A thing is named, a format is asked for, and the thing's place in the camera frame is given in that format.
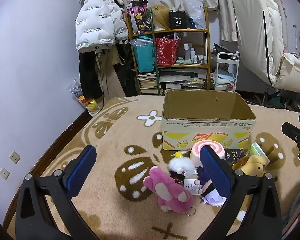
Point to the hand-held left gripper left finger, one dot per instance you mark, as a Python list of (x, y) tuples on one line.
[(80, 170)]

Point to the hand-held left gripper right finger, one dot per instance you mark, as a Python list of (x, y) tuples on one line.
[(215, 170)]

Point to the purple doll plush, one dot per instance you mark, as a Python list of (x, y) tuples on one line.
[(204, 178)]

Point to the white fluffy plush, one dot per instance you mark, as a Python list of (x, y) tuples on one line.
[(180, 163)]

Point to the yellow plush toy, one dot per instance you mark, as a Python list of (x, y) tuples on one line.
[(255, 166)]

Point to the cardboard box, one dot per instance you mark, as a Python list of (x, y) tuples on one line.
[(202, 130)]

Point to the pink bear plush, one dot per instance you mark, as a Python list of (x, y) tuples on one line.
[(165, 190)]

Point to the pink swiss roll plush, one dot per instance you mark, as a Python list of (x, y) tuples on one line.
[(196, 152)]

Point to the black tissue pack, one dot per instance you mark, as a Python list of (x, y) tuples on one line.
[(236, 155)]

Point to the green tissue pack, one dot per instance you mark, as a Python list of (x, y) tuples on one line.
[(257, 151)]

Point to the beige brown patterned rug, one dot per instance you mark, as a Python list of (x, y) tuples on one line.
[(110, 205)]

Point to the plastic bag with yellow toys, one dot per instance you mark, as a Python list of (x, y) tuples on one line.
[(90, 105)]

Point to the person's grey clothing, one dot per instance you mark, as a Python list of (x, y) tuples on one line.
[(297, 210)]

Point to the white trolley cart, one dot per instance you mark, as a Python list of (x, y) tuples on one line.
[(236, 67)]

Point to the folded blue towel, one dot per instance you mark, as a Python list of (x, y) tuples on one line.
[(225, 76)]

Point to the black trousers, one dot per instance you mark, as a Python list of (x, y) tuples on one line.
[(88, 75)]

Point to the beige garment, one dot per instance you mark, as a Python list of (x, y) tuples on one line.
[(112, 80)]

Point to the pile of magazines and papers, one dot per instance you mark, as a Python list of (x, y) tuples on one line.
[(180, 78)]

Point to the cream puffer coat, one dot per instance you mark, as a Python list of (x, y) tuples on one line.
[(255, 30)]

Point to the stack of books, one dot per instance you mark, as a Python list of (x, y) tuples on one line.
[(147, 82)]

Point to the yellow metal shelf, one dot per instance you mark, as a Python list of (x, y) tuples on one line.
[(207, 55)]

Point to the row of white cosmetic bottles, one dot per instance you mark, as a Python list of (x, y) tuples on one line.
[(193, 55)]

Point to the green pole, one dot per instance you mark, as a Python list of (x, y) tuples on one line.
[(155, 62)]

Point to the red patterned bag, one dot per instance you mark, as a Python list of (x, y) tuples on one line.
[(166, 51)]

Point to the teal paper bag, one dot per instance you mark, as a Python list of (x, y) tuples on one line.
[(145, 57)]

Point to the black box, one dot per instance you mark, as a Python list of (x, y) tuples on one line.
[(178, 21)]

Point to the white puffer jacket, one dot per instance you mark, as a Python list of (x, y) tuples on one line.
[(95, 17)]

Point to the clear plastic bag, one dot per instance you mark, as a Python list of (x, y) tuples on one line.
[(196, 10)]

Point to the blonde wig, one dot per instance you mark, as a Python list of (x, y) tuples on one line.
[(162, 17)]

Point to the black patterned bag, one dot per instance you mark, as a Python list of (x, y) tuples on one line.
[(140, 17)]

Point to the white wall socket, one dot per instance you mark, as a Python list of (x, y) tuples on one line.
[(15, 157), (4, 173)]

